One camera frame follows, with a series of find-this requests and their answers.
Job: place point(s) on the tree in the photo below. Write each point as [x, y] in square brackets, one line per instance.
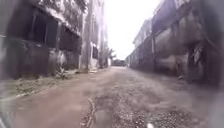
[109, 53]

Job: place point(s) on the tall grey building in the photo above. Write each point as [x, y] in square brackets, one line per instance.
[95, 36]

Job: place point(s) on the brown dirt road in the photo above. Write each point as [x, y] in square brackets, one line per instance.
[133, 96]

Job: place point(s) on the robot's own part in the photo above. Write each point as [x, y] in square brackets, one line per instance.
[150, 126]

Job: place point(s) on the dark weathered building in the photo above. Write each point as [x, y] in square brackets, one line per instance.
[36, 43]

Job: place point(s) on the grass strip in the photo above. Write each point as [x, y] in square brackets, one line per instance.
[31, 85]

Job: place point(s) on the dark distant wall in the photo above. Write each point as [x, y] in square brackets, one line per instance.
[118, 62]

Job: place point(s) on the grey building with wall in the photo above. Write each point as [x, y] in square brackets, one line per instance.
[166, 43]

